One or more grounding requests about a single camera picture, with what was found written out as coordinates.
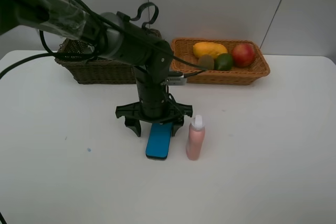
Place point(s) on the brown kiwi fruit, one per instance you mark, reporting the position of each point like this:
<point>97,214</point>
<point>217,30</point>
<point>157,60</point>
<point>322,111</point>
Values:
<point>207,62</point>

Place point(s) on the yellow mango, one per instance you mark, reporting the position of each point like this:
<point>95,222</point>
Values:
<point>209,48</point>

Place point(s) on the red pomegranate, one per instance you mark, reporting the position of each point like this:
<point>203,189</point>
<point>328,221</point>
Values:
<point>243,55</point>

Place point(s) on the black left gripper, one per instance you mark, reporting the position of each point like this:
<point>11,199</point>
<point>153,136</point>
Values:
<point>155,105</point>

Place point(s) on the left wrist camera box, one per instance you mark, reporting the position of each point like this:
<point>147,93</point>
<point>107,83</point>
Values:
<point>176,78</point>

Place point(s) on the pink bottle white cap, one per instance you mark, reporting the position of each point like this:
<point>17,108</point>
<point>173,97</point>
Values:
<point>196,134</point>

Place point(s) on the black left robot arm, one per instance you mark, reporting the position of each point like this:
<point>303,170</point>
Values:
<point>113,37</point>

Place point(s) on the orange wicker basket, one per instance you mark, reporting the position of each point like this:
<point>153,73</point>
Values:
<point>183,49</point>

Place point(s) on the green avocado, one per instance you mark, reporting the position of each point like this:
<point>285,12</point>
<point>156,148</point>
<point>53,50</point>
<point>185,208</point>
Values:
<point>224,62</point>

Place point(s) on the dark brown wicker basket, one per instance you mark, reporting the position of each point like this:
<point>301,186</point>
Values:
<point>98,71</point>

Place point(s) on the blue whiteboard eraser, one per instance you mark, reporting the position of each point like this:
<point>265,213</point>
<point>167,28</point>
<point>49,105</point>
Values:
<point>159,141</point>

